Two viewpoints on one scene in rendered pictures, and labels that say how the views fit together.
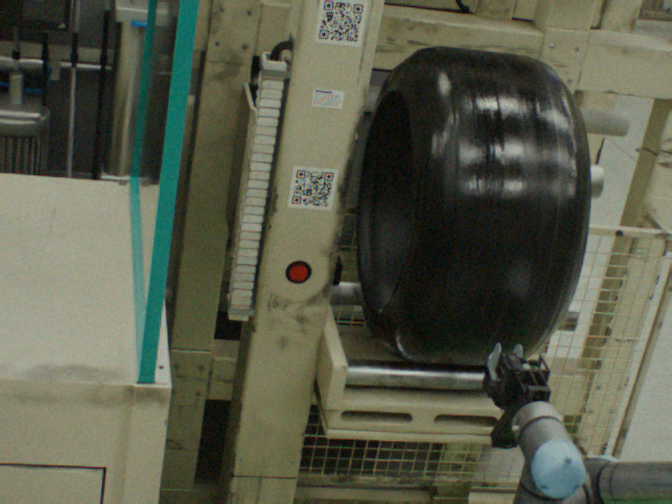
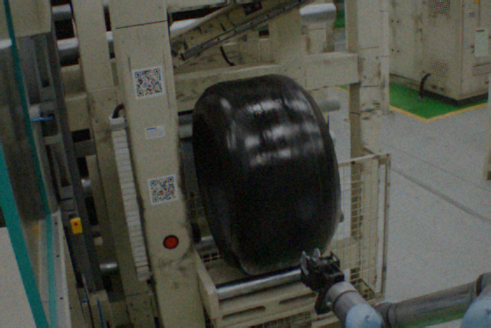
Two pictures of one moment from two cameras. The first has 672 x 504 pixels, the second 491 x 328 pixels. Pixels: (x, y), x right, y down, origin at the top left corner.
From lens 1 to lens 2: 0.62 m
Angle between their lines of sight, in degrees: 4
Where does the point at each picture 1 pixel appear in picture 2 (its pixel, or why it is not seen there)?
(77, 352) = not seen: outside the picture
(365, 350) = (228, 272)
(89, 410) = not seen: outside the picture
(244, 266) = (137, 247)
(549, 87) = (288, 87)
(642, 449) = (392, 268)
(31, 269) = not seen: outside the picture
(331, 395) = (212, 310)
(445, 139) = (233, 136)
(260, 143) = (123, 171)
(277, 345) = (173, 288)
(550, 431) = (351, 300)
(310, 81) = (140, 124)
